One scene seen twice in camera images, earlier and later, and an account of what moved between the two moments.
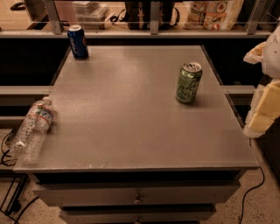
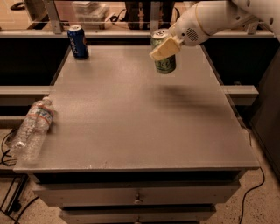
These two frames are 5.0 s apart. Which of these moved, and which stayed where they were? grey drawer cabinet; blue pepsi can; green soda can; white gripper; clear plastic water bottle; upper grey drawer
Moved: green soda can; white gripper
Stayed: upper grey drawer; blue pepsi can; clear plastic water bottle; grey drawer cabinet
